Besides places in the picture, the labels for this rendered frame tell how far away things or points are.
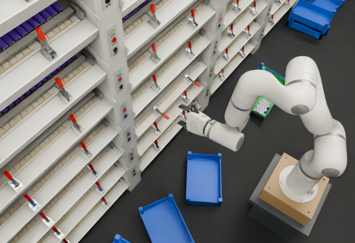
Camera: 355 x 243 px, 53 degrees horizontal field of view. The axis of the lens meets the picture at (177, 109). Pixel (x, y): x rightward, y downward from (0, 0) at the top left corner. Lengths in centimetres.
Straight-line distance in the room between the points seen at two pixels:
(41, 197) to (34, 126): 40
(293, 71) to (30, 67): 80
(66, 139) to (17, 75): 39
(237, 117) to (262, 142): 101
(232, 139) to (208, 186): 70
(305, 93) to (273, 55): 170
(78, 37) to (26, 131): 32
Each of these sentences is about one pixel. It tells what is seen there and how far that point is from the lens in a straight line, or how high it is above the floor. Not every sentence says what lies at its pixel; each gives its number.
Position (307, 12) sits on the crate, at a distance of 318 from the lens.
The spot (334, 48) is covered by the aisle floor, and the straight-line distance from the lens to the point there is 308.
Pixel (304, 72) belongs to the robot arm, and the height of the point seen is 112.
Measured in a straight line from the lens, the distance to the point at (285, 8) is 311.
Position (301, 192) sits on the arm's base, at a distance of 179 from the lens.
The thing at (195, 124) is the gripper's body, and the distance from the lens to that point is 158.
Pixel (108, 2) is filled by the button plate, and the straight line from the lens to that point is 104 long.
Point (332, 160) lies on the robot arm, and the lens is 145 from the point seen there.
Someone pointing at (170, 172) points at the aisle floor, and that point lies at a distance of 217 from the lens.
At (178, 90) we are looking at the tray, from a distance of 187.
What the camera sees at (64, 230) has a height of 30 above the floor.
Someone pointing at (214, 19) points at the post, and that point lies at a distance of 177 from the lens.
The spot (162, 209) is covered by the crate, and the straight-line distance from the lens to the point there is 208.
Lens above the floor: 197
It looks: 55 degrees down
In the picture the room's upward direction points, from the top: 4 degrees clockwise
